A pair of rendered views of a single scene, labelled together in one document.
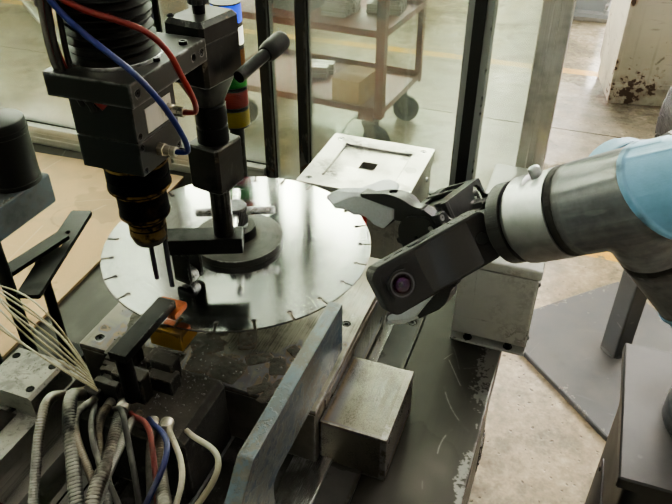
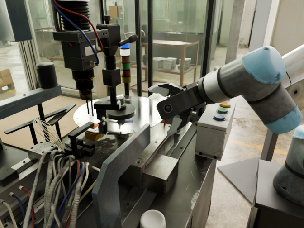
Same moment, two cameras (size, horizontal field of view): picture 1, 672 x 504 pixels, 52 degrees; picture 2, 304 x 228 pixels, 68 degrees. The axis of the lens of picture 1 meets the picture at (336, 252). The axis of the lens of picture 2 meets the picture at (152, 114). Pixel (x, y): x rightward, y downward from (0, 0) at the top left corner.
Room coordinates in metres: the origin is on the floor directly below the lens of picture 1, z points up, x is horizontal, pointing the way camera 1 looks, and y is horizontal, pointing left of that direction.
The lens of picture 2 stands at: (-0.03, -0.06, 1.29)
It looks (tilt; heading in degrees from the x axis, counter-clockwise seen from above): 25 degrees down; 5
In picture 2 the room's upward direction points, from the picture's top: straight up
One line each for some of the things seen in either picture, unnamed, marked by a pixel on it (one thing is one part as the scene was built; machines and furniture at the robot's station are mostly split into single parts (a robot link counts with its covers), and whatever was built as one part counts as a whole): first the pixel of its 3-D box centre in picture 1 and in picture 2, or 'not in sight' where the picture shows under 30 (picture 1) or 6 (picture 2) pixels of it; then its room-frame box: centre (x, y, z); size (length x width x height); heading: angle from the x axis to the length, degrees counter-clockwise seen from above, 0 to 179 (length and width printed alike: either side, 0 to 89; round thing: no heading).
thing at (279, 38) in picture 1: (247, 53); (123, 40); (0.65, 0.09, 1.21); 0.08 x 0.06 x 0.03; 159
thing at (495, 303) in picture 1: (509, 252); (216, 126); (0.86, -0.27, 0.82); 0.28 x 0.11 x 0.15; 159
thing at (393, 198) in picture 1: (400, 214); (171, 91); (0.55, -0.06, 1.09); 0.09 x 0.02 x 0.05; 50
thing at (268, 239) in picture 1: (237, 233); (120, 108); (0.70, 0.12, 0.96); 0.11 x 0.11 x 0.03
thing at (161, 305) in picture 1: (151, 345); (84, 137); (0.52, 0.19, 0.95); 0.10 x 0.03 x 0.07; 159
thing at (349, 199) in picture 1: (374, 194); (163, 87); (0.60, -0.04, 1.08); 0.09 x 0.06 x 0.03; 50
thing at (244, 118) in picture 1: (235, 114); (126, 78); (1.00, 0.16, 0.98); 0.05 x 0.04 x 0.03; 69
